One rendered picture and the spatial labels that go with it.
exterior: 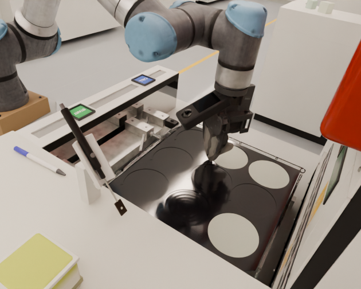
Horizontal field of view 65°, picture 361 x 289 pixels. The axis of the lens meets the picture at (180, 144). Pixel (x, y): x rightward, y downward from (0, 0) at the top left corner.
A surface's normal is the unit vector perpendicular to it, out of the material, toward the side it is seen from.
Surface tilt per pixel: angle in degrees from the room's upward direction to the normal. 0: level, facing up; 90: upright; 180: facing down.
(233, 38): 90
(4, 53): 90
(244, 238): 0
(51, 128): 0
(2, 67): 90
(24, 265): 0
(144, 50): 87
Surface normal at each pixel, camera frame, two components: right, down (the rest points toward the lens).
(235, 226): 0.10, -0.79
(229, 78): -0.36, 0.54
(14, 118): 0.90, 0.33
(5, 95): 0.62, 0.25
